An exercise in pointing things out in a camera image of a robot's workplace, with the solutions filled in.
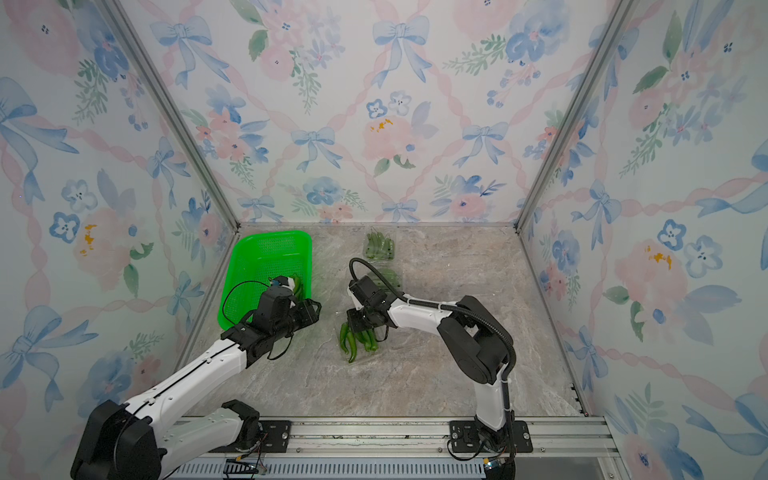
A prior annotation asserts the aluminium corner post left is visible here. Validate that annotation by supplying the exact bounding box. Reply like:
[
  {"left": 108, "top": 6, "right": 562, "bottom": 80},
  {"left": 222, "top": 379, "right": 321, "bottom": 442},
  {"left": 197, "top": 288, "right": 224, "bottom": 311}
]
[{"left": 96, "top": 0, "right": 240, "bottom": 233}]

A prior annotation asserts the green plastic basket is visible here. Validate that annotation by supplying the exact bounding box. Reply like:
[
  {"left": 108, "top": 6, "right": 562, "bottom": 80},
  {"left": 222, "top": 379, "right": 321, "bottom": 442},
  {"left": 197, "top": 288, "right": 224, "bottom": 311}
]
[{"left": 218, "top": 230, "right": 312, "bottom": 331}]

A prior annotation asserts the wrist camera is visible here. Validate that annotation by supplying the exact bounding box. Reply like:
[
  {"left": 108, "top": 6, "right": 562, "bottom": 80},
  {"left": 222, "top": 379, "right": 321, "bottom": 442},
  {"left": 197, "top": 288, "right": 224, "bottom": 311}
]
[
  {"left": 348, "top": 276, "right": 387, "bottom": 309},
  {"left": 256, "top": 276, "right": 298, "bottom": 323}
]

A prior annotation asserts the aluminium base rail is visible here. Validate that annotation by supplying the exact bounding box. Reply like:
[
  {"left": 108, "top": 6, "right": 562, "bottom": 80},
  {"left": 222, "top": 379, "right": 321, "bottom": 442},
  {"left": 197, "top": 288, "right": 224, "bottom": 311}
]
[{"left": 165, "top": 417, "right": 629, "bottom": 479}]

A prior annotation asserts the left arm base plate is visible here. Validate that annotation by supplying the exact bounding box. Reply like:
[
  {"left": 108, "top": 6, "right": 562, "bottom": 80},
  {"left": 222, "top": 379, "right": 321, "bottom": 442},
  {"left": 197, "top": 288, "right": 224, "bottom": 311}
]
[{"left": 211, "top": 420, "right": 292, "bottom": 454}]

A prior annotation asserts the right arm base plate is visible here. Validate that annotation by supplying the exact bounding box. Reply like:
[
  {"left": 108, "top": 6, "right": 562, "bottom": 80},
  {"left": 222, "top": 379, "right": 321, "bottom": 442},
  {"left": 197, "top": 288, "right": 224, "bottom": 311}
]
[{"left": 448, "top": 419, "right": 534, "bottom": 454}]

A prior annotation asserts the aluminium corner post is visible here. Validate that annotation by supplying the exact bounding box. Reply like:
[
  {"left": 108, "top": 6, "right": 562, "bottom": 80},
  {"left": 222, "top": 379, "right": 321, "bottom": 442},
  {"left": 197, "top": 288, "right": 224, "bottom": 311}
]
[
  {"left": 515, "top": 0, "right": 635, "bottom": 236},
  {"left": 96, "top": 0, "right": 240, "bottom": 233}
]

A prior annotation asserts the aluminium corner post right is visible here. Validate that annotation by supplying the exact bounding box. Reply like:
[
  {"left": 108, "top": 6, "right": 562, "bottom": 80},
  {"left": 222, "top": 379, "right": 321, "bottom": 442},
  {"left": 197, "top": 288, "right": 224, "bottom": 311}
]
[{"left": 515, "top": 0, "right": 635, "bottom": 236}]

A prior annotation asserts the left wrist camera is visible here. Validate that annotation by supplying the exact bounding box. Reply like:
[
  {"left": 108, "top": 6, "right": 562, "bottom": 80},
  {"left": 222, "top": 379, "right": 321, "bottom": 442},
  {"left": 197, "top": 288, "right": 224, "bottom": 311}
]
[{"left": 256, "top": 276, "right": 298, "bottom": 323}]

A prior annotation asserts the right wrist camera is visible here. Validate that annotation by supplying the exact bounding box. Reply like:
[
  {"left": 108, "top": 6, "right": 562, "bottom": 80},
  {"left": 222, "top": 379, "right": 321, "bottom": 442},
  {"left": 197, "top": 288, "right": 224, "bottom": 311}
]
[{"left": 348, "top": 276, "right": 387, "bottom": 309}]

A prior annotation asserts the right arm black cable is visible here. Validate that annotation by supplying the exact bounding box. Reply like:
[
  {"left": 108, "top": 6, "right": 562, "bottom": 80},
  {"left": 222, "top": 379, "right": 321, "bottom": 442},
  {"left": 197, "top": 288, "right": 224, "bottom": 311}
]
[{"left": 348, "top": 257, "right": 518, "bottom": 385}]

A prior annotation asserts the clear pepper container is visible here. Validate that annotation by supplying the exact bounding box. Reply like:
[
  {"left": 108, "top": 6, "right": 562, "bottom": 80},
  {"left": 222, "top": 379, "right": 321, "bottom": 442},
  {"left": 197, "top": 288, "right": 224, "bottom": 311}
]
[
  {"left": 339, "top": 322, "right": 379, "bottom": 363},
  {"left": 380, "top": 268, "right": 402, "bottom": 290},
  {"left": 363, "top": 230, "right": 395, "bottom": 262}
]

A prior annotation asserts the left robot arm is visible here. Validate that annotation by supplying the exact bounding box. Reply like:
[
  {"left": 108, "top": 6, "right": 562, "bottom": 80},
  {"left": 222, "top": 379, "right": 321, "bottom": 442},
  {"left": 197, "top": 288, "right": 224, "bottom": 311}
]
[{"left": 70, "top": 297, "right": 322, "bottom": 479}]

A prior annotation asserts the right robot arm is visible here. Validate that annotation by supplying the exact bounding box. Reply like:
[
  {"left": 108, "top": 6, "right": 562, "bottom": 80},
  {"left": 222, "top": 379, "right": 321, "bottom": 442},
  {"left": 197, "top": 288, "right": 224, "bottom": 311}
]
[{"left": 348, "top": 292, "right": 516, "bottom": 432}]

